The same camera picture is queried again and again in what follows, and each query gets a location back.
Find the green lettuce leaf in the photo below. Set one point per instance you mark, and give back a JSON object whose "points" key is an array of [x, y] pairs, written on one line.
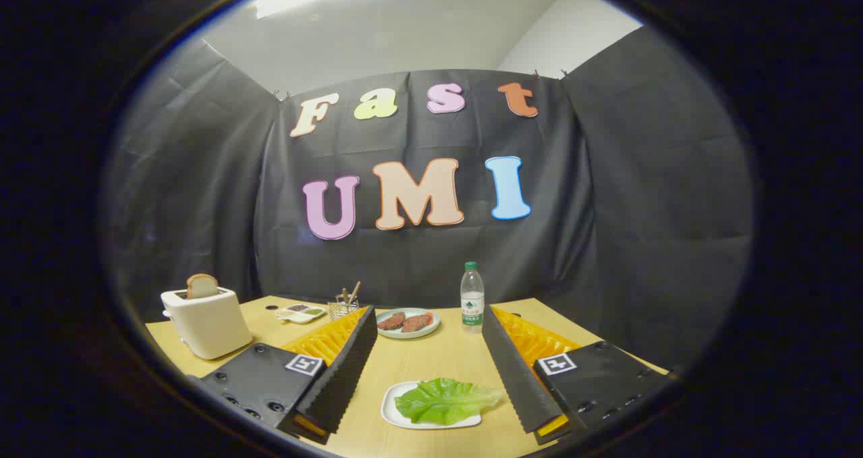
{"points": [[445, 401]]}

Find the white rectangular plate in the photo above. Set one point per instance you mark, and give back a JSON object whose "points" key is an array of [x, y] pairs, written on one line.
{"points": [[398, 411]]}

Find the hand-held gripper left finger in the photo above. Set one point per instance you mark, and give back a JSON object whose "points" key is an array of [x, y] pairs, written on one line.
{"points": [[340, 377]]}

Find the white sauce dish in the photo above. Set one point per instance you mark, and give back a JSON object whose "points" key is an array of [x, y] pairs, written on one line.
{"points": [[300, 312]]}

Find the brown meat patty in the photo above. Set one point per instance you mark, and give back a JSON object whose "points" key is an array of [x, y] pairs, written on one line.
{"points": [[391, 321]]}

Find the wooden utensils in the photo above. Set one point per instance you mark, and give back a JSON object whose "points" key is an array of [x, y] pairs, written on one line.
{"points": [[352, 292]]}

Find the reddish meat slice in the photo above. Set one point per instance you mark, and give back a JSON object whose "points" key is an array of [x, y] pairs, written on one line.
{"points": [[417, 322]]}

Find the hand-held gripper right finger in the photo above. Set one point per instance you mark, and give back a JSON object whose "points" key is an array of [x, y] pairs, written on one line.
{"points": [[516, 377]]}

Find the black backdrop cloth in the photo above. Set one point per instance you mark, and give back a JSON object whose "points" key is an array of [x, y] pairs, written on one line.
{"points": [[607, 195]]}

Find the brown bread slice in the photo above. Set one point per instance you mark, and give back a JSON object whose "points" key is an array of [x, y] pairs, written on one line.
{"points": [[202, 286]]}

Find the clear plastic water bottle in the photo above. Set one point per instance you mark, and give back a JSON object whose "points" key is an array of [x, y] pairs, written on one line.
{"points": [[472, 299]]}

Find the white toaster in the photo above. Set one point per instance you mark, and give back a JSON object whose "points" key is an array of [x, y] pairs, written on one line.
{"points": [[210, 323]]}

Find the pale green round plate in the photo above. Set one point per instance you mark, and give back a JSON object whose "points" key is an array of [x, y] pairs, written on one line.
{"points": [[408, 332]]}

